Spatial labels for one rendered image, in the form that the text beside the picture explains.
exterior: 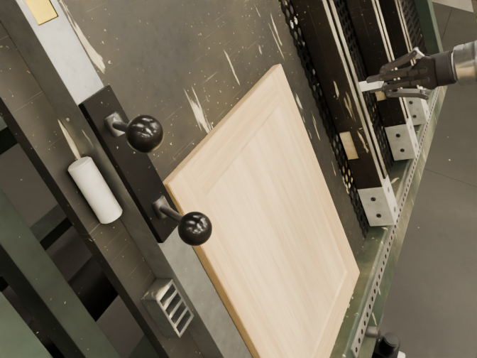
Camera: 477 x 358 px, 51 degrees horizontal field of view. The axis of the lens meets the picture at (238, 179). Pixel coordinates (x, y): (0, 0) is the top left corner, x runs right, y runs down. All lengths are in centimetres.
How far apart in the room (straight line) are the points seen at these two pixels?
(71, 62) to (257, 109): 42
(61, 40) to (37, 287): 29
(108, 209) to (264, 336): 41
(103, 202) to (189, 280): 17
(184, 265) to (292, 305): 35
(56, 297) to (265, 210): 41
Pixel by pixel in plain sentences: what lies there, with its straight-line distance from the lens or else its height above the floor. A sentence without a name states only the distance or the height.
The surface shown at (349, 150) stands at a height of 110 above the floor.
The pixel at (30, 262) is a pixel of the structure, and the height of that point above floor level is 135.
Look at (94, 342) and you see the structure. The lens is 71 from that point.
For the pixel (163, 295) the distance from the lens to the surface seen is 70.
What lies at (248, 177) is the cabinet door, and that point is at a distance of 88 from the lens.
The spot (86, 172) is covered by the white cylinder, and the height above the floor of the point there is 145.
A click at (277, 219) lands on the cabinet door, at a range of 95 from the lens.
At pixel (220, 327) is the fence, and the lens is 76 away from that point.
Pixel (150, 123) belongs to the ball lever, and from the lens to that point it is 49.
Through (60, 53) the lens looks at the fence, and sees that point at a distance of 60.
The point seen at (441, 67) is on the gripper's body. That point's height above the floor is 136.
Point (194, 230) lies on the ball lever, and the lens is 53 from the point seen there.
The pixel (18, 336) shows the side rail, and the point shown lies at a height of 140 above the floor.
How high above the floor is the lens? 184
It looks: 40 degrees down
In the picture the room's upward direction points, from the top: 9 degrees clockwise
